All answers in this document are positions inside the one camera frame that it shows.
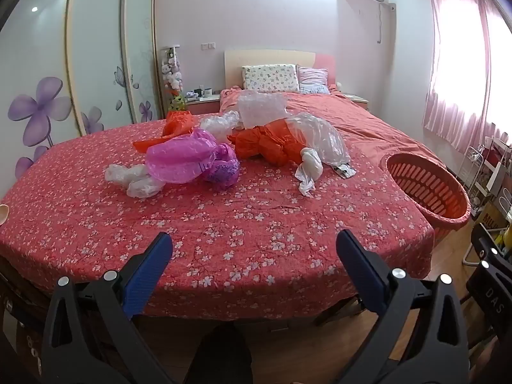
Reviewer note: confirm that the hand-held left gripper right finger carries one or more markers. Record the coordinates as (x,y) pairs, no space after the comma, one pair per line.
(360,266)

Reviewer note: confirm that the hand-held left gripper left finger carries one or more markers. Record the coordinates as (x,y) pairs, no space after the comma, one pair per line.
(148,266)

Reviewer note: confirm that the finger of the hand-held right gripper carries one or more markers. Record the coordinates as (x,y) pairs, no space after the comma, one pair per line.
(484,258)

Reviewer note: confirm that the orange plastic laundry basket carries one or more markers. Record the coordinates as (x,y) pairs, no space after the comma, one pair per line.
(440,208)

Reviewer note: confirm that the pink plastic bag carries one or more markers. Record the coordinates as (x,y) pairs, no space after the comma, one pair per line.
(176,160)

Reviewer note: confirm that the clear plastic bag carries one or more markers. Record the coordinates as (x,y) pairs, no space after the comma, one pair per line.
(324,136)

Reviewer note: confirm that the large orange plastic bag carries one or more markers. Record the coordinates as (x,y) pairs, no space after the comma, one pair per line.
(260,144)

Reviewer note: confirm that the clear bubble wrap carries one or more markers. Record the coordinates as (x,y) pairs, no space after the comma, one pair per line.
(260,108)

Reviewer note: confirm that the yellow bag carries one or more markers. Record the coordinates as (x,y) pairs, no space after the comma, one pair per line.
(503,240)

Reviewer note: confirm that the brown cardboard box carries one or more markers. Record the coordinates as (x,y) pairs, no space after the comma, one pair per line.
(488,216)

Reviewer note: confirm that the white knotted plastic bag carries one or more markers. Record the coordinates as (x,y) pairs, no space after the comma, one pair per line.
(310,164)

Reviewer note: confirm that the person's dark trouser leg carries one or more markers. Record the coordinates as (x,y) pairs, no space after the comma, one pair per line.
(224,358)

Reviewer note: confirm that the purple printed plastic bag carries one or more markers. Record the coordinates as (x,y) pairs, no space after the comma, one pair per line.
(222,168)

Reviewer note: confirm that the bed with red duvet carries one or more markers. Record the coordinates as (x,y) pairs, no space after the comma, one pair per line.
(360,124)

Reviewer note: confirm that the small orange plastic bag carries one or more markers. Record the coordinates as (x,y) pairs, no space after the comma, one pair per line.
(178,124)

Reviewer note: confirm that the green yellow plush toy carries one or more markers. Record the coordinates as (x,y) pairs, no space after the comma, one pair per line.
(176,103)

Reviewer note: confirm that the pink nightstand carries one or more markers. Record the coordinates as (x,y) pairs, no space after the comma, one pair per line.
(358,100)
(202,106)

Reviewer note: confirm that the white mug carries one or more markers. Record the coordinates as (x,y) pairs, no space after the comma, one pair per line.
(207,93)

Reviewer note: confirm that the pink curtain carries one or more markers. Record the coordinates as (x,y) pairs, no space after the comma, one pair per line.
(464,68)

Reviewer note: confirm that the pink striped pillow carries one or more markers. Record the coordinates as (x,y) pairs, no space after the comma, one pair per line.
(314,80)

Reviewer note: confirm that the hanging plush toys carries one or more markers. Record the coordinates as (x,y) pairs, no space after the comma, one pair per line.
(174,74)

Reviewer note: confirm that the flower print sliding wardrobe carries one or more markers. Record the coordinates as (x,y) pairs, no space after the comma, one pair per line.
(92,68)

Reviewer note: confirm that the white floral pillow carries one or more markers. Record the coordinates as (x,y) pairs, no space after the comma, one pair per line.
(270,76)

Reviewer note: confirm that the beige bed headboard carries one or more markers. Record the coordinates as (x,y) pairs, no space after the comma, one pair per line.
(272,56)

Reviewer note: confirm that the white air conditioner pipe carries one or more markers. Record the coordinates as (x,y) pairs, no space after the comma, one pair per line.
(380,24)

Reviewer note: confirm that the white wall switch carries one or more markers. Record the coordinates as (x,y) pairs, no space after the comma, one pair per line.
(208,46)

